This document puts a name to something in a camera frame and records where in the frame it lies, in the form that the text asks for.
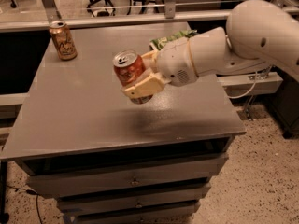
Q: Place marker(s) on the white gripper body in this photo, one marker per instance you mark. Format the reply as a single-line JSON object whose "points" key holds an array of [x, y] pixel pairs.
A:
{"points": [[175, 62]]}

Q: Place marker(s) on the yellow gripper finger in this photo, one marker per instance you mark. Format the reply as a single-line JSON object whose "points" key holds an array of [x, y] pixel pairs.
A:
{"points": [[151, 84], [149, 60]]}

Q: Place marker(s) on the red coke can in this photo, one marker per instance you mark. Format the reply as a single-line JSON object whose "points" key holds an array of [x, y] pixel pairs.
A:
{"points": [[128, 67]]}

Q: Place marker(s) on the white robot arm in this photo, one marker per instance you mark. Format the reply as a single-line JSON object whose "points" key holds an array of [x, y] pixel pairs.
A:
{"points": [[257, 34]]}

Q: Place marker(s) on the gold soda can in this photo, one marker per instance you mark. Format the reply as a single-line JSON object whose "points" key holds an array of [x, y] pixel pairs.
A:
{"points": [[62, 40]]}

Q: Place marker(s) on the green chip bag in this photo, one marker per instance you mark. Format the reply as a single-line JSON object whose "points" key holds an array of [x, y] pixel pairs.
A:
{"points": [[159, 43]]}

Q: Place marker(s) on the grey drawer cabinet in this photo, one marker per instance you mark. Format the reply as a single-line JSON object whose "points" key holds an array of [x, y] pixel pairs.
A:
{"points": [[106, 159]]}

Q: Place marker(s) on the metal railing frame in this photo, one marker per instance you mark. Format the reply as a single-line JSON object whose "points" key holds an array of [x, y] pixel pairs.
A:
{"points": [[124, 14]]}

